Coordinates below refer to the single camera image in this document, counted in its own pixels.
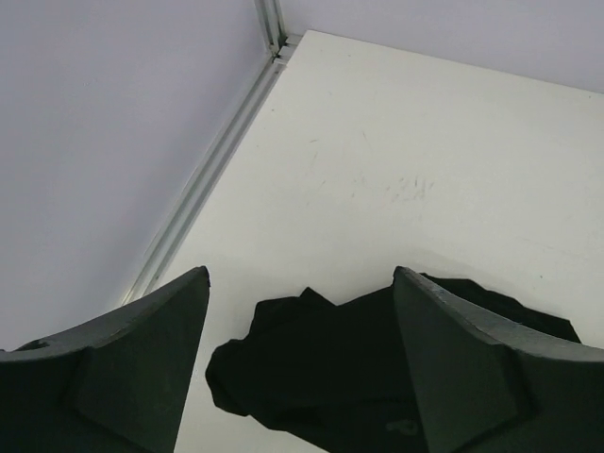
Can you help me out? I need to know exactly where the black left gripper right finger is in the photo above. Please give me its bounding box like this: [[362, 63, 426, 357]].
[[394, 267, 603, 452]]

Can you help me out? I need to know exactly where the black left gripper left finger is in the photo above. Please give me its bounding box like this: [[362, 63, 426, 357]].
[[1, 266, 210, 452]]

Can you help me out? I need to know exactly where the black daisy print t-shirt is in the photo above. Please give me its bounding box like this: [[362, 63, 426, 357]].
[[206, 274, 579, 452]]

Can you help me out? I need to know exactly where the left table edge rail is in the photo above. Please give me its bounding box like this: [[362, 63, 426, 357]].
[[121, 58, 284, 305]]

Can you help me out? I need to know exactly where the left aluminium frame post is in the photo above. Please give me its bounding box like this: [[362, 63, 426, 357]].
[[254, 0, 302, 64]]

